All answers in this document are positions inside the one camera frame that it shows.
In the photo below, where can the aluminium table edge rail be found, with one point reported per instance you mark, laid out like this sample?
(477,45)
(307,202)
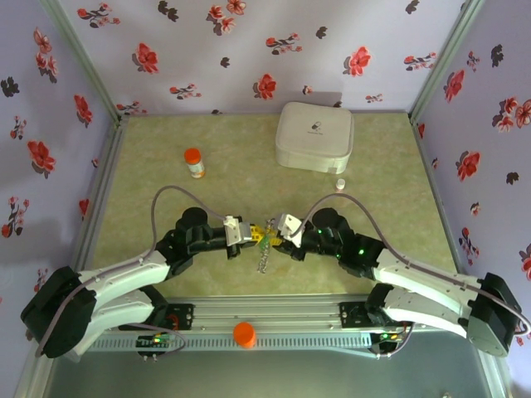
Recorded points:
(98,186)

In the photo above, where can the small white pill bottle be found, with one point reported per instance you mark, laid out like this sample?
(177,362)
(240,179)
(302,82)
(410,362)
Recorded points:
(340,185)

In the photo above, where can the small circuit board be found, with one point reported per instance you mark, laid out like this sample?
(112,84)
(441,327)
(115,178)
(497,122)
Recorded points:
(155,340)
(388,338)

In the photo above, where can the orange plastic cylinder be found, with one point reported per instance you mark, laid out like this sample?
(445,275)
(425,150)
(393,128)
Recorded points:
(245,333)

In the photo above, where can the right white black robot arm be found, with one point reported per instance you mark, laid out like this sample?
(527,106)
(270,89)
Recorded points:
(415,282)

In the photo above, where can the long aluminium base rail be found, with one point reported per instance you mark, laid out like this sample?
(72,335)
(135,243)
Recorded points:
(265,311)

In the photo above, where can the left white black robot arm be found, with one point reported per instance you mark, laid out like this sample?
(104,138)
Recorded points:
(124,273)

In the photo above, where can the orange-capped pill bottle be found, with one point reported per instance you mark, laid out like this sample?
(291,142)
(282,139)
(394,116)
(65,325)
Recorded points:
(195,163)

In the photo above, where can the aluminium frame post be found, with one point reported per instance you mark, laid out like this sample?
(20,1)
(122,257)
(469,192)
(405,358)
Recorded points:
(83,54)
(448,54)

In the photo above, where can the white zip pill case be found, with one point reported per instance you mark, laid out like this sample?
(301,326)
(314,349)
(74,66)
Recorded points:
(315,137)

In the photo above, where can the silver keyring bunch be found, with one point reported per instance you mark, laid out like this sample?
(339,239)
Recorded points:
(263,261)

